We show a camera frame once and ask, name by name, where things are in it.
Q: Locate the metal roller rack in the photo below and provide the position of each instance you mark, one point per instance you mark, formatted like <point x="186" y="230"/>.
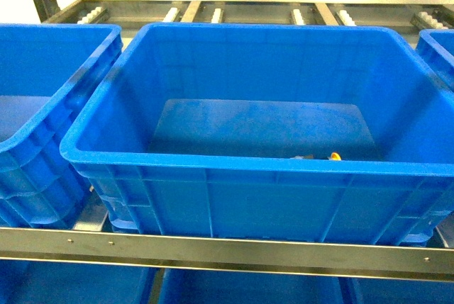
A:
<point x="305" y="258"/>

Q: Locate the blue lower right bin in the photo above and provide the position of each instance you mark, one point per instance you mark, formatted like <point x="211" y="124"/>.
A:
<point x="374" y="290"/>

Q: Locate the blue lower left bin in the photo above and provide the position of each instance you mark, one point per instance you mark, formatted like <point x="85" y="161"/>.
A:
<point x="52" y="282"/>

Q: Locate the yellow mushroom push button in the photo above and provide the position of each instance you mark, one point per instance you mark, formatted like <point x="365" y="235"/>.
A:
<point x="334" y="156"/>

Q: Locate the blue lower centre bin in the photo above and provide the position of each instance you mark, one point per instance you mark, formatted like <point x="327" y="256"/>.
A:
<point x="192" y="286"/>

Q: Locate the large blue centre bin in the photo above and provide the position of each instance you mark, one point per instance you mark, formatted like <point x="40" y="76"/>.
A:
<point x="193" y="131"/>

